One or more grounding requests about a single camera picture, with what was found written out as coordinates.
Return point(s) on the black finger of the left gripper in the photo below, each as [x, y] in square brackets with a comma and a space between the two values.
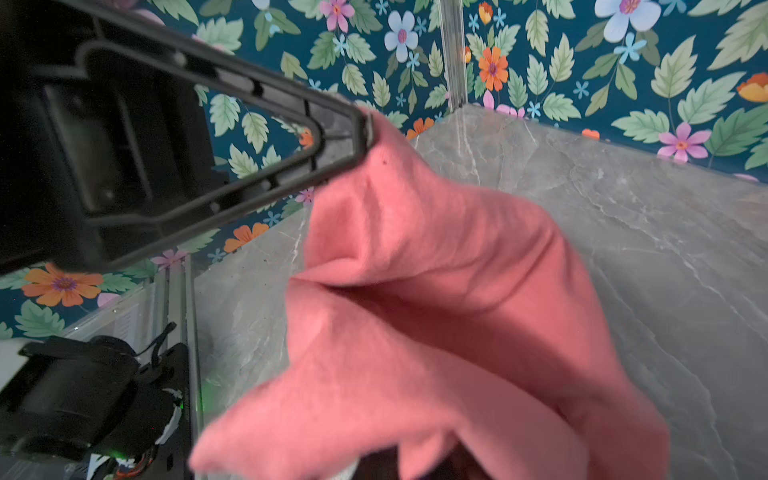
[176, 190]

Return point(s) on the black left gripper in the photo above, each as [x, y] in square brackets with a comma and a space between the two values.
[89, 130]

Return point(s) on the pink red cloth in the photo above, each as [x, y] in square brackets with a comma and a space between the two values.
[422, 328]

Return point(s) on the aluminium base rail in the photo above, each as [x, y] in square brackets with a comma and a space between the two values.
[157, 320]

